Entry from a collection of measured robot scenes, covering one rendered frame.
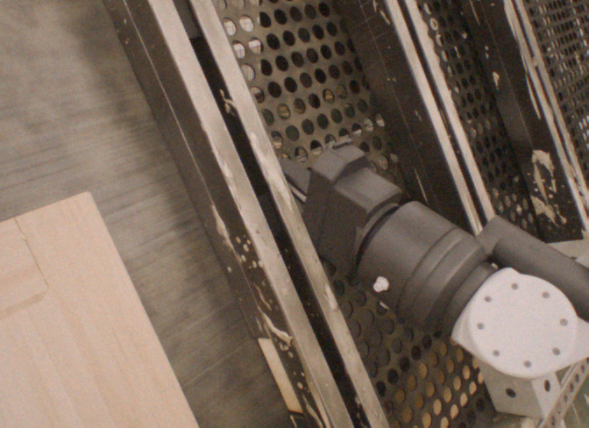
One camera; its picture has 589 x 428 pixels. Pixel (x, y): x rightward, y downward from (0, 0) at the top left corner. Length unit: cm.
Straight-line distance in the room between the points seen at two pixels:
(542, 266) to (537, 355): 8
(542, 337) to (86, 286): 32
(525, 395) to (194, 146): 55
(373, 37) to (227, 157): 31
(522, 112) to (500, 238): 53
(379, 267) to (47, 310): 25
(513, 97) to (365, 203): 56
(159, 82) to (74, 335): 22
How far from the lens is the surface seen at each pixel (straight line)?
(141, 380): 44
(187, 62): 43
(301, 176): 48
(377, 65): 67
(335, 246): 45
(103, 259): 42
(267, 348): 49
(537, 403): 77
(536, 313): 36
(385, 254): 39
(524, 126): 93
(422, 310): 39
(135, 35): 48
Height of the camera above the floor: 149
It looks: 30 degrees down
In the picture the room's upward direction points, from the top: straight up
